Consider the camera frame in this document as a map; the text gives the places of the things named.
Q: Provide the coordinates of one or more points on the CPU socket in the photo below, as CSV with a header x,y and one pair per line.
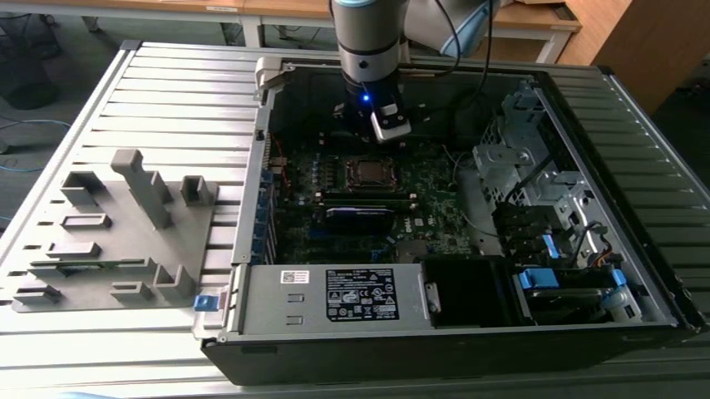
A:
x,y
401,174

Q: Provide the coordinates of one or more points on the wooden cabinet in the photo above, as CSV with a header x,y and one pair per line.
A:
x,y
655,50

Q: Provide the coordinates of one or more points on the blue expansion slot retainer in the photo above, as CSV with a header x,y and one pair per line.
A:
x,y
258,241

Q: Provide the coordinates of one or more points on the wooden desk white frame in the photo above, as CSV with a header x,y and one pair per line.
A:
x,y
539,23
112,3

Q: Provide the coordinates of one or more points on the grey parts rack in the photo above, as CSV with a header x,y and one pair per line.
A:
x,y
128,249

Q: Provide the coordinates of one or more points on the black plastic disk bay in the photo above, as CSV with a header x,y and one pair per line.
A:
x,y
528,224

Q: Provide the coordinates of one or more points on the grey power supply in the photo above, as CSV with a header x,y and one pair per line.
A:
x,y
278,307

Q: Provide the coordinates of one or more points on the metal drive cage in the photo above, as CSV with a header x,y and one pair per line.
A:
x,y
500,160

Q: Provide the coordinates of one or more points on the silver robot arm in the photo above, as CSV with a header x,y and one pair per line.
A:
x,y
367,41

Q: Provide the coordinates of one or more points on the green motherboard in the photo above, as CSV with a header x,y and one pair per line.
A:
x,y
439,208

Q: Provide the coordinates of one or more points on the silver cage screw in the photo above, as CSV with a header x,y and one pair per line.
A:
x,y
523,156

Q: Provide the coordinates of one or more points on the chipset heat sink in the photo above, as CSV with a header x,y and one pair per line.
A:
x,y
412,250

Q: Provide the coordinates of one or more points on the black graphics card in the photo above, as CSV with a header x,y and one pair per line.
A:
x,y
359,222

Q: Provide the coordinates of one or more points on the black PC case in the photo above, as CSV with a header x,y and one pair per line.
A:
x,y
389,361

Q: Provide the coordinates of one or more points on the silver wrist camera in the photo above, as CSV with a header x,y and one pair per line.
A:
x,y
392,133
340,112

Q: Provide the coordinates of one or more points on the black bin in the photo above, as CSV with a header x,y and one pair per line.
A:
x,y
32,91

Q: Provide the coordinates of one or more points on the CPU with silver top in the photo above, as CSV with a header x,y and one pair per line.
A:
x,y
373,172

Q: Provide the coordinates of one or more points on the blue disk bay latch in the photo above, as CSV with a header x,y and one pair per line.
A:
x,y
617,278
549,247

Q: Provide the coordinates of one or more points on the blue case clip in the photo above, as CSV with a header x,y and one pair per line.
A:
x,y
206,303

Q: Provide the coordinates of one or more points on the blue disk carrier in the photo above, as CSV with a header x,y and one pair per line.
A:
x,y
537,278

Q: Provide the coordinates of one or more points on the black RAM slot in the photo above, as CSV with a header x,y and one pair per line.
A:
x,y
361,194

